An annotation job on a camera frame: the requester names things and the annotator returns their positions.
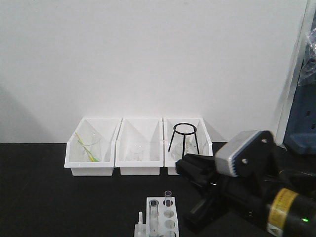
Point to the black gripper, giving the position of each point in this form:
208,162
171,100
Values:
249,198

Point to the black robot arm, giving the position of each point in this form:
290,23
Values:
291,214

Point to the clear glass test tube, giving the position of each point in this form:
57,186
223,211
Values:
168,197
153,218

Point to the white test tube rack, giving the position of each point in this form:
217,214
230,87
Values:
160,219

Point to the blue pegboard drying rack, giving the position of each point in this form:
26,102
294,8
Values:
300,135

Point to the clear glassware in right bin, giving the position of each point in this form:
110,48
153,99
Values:
179,149

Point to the white right storage bin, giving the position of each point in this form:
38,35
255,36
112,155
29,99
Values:
204,141

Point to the white storage bin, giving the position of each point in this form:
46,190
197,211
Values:
149,133
108,129
204,141

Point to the white middle storage bin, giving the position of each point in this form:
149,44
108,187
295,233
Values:
149,133

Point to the white left storage bin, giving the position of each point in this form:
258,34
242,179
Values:
108,129

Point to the clear glass beaker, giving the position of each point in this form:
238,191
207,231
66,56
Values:
91,150

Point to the plastic bag of tubes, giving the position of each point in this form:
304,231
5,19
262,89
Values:
308,71

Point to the black wire tripod stand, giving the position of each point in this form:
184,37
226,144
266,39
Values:
184,134

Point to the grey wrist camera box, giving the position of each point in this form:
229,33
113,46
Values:
247,159

